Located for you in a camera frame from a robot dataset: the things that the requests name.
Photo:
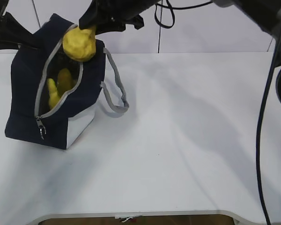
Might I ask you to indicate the yellow banana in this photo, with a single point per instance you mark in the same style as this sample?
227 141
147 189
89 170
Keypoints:
56 90

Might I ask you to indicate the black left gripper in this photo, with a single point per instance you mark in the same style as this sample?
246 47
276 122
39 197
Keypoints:
12 34

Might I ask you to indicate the navy blue lunch bag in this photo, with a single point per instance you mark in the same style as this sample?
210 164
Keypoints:
31 119

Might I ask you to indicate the yellow pear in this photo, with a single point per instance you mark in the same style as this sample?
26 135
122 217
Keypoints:
80 45

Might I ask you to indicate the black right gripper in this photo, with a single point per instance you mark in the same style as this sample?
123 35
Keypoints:
114 15

